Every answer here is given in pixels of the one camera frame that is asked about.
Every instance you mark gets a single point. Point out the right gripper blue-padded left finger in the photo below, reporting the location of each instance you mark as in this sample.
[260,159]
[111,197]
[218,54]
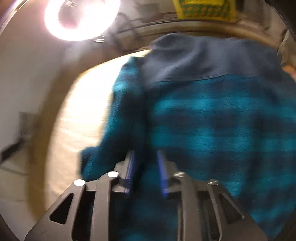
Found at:
[126,172]

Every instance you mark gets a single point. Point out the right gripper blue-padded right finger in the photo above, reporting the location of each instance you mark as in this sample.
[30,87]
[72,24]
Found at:
[169,177]

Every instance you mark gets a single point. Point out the teal plaid fleece jacket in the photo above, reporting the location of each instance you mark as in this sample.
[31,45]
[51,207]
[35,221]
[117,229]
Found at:
[220,109]

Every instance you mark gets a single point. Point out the beige checked bed blanket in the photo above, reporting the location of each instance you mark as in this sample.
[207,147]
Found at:
[80,123]

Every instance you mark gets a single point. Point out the black metal rack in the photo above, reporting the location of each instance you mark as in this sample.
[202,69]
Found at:
[124,24]

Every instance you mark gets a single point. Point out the yellow green patterned box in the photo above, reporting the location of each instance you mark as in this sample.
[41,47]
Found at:
[213,10]

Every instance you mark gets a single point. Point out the bright ring light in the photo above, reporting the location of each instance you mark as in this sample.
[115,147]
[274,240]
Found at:
[76,21]

